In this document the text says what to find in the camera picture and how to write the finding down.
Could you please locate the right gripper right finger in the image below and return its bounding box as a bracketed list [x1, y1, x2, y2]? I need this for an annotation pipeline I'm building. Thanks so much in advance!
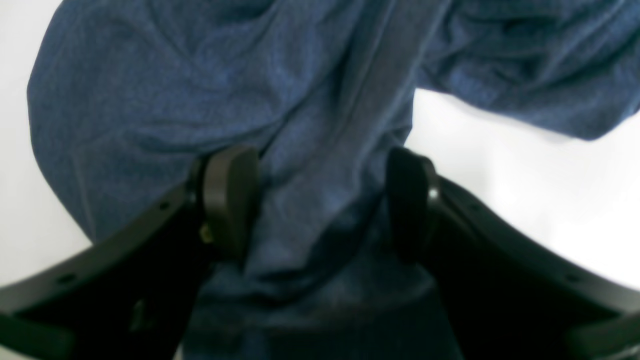
[386, 146, 640, 360]

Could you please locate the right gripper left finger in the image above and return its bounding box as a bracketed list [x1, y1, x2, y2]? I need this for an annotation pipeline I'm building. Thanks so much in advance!
[0, 145, 259, 360]

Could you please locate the dark blue T-shirt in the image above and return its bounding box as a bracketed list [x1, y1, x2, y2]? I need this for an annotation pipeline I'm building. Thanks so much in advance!
[26, 0, 639, 360]

